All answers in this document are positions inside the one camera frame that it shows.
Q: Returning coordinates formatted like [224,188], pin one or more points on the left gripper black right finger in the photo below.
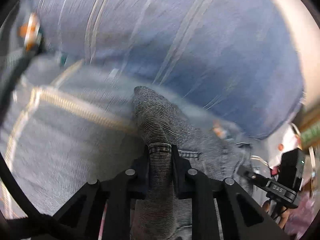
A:
[220,209]

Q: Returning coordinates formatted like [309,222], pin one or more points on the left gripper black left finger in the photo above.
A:
[102,210]

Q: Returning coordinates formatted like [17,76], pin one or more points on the grey denim pants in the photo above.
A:
[162,124]

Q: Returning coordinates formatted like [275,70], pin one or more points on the person's right hand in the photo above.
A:
[282,216]

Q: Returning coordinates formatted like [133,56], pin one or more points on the blue plaid pillow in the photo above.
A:
[233,58]

